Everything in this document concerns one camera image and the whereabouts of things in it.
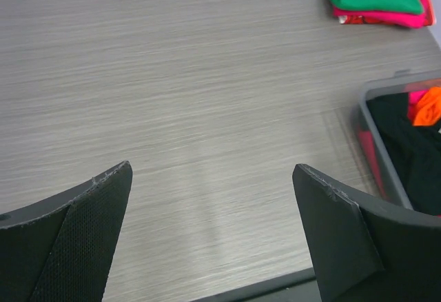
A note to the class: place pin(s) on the red white folded t shirt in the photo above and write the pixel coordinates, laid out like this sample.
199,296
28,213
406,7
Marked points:
358,20

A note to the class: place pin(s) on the orange crumpled t shirt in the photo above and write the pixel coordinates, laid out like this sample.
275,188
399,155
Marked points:
427,109

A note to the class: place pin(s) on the black t shirt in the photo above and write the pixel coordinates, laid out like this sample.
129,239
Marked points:
413,150

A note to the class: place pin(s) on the pink folded t shirt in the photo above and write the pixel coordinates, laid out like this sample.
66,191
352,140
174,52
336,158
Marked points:
382,17

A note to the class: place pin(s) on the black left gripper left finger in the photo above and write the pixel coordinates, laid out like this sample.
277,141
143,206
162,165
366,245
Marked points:
61,248

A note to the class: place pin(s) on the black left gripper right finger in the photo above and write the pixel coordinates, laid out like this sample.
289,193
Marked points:
364,248

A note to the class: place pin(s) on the clear plastic bin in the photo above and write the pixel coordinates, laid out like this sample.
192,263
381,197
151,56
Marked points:
371,143

